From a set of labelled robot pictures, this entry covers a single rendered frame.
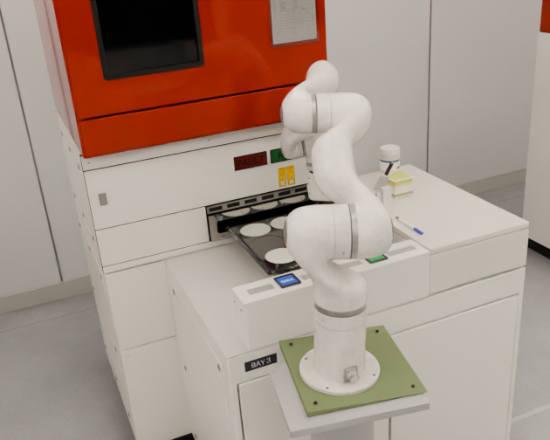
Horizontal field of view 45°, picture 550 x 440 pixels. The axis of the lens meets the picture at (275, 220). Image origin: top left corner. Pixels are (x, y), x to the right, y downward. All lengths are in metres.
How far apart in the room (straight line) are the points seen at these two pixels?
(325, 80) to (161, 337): 1.10
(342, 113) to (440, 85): 2.80
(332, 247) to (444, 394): 0.92
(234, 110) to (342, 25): 1.96
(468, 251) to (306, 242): 0.70
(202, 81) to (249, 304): 0.73
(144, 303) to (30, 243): 1.55
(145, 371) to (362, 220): 1.26
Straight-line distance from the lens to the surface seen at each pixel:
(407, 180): 2.19
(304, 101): 1.66
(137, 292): 2.26
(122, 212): 2.14
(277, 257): 1.99
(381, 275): 1.80
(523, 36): 4.77
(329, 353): 1.52
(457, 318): 2.04
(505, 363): 2.27
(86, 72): 1.96
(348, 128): 1.60
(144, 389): 2.47
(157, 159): 2.11
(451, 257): 1.92
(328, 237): 1.37
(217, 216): 2.22
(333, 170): 1.49
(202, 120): 2.07
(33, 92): 3.52
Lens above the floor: 1.80
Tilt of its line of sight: 24 degrees down
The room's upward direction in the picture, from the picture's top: 4 degrees counter-clockwise
